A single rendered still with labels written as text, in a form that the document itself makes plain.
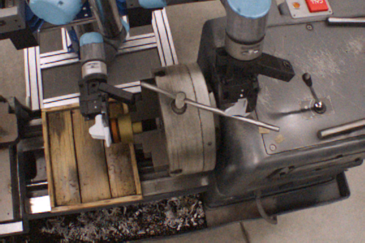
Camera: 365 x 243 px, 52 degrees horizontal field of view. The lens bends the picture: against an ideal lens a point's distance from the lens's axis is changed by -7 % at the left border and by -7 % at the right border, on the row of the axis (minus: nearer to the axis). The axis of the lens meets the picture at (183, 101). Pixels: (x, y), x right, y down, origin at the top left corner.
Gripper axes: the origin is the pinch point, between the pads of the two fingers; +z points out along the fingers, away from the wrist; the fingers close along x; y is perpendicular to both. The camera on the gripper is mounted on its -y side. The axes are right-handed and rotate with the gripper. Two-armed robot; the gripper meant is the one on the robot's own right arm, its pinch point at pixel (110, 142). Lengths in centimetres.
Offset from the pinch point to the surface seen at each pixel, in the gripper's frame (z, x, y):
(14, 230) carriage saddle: 19.2, -15.5, 35.5
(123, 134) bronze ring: -0.6, 3.2, -4.2
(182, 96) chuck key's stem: -0.7, 24.1, -19.6
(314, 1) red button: -26, 19, -64
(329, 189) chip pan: 22, -54, -84
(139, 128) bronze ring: -1.9, 2.8, -8.7
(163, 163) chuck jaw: 9.4, 4.0, -13.7
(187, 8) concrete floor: -114, -108, -51
